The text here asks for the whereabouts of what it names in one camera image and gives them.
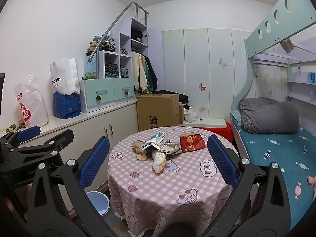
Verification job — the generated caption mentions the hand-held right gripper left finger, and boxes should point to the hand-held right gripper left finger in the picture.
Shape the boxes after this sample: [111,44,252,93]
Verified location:
[26,136,119,237]

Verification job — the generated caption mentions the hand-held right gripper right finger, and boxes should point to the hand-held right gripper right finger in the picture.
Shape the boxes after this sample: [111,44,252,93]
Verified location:
[197,134,300,237]

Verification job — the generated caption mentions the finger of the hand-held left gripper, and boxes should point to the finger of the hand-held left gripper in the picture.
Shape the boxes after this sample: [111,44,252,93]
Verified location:
[10,129,74,168]
[0,125,41,151]

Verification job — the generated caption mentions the red bottle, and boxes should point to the red bottle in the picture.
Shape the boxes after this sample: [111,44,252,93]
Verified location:
[179,132,206,153]

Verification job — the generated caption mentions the blue trash bin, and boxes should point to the blue trash bin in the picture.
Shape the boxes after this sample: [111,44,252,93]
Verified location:
[85,191,118,228]

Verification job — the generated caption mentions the brown wrapper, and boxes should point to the brown wrapper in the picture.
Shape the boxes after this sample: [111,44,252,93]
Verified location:
[132,140,151,161]

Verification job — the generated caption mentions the grey white bag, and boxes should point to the grey white bag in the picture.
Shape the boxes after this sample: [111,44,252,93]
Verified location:
[160,141,182,155]

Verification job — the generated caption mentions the white orange wrapper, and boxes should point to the white orange wrapper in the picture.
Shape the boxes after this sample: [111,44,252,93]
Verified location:
[151,150,167,174]

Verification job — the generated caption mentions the white blue printed package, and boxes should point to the white blue printed package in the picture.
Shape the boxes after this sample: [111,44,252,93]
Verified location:
[142,132,169,151]

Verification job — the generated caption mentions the person's left hand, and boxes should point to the person's left hand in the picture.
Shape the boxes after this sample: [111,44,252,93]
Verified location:
[0,190,29,221]

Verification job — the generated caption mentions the red storage box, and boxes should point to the red storage box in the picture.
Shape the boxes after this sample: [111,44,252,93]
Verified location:
[184,122,234,142]

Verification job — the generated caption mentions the white plastic bag red print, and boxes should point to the white plastic bag red print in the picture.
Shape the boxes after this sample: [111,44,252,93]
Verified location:
[13,73,49,128]

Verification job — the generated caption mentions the white low cabinet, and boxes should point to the white low cabinet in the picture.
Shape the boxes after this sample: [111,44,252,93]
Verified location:
[0,96,140,195]

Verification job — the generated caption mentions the white board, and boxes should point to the white board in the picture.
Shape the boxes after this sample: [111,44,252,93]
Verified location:
[183,118,226,129]

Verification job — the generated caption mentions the round table pink checked tablecloth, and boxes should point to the round table pink checked tablecloth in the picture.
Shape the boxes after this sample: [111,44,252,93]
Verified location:
[107,126,245,237]

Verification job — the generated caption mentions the checked pillow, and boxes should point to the checked pillow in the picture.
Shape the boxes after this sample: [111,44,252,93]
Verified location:
[231,110,244,124]

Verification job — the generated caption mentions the teal candy print bedsheet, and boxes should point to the teal candy print bedsheet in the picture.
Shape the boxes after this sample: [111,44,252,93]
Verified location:
[232,114,316,230]

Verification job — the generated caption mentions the small white plastic bag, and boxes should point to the small white plastic bag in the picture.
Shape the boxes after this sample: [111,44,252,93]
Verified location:
[184,106,198,122]

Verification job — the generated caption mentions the white paper bag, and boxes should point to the white paper bag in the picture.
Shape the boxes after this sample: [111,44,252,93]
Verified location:
[50,57,81,95]

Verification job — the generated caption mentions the grey duvet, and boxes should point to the grey duvet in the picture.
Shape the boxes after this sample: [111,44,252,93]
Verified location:
[238,97,300,134]

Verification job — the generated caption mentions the mint green drawer unit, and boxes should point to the mint green drawer unit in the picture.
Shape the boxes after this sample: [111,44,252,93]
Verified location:
[79,77,135,114]

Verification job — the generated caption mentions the black clothes pile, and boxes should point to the black clothes pile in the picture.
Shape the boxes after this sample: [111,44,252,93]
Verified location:
[154,90,189,104]

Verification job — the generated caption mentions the large cardboard box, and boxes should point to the large cardboard box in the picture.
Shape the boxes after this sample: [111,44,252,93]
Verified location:
[136,93,180,132]

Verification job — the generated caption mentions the dark folded clothes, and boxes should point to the dark folded clothes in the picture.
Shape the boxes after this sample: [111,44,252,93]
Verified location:
[105,64,119,77]

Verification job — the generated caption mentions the cream hanging jacket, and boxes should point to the cream hanging jacket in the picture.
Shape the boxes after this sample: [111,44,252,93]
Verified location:
[131,52,147,93]

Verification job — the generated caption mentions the green hanging jacket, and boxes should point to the green hanging jacket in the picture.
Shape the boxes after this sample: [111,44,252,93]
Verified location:
[144,57,151,92]

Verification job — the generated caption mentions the black hanging jacket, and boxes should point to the black hanging jacket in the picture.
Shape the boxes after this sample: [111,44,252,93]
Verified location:
[146,55,158,92]

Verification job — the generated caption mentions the stack of folded clothes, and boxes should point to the stack of folded clothes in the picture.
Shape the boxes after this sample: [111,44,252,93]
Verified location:
[86,36,116,56]

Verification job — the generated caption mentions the white panelled wardrobe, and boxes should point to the white panelled wardrobe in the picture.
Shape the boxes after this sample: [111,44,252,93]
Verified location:
[162,28,251,126]

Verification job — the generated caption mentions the purple cubby shelf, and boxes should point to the purple cubby shelf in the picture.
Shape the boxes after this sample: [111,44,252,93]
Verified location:
[99,17,163,94]

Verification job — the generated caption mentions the mint green bunk bed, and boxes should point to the mint green bunk bed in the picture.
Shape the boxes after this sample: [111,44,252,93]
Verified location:
[229,0,316,230]

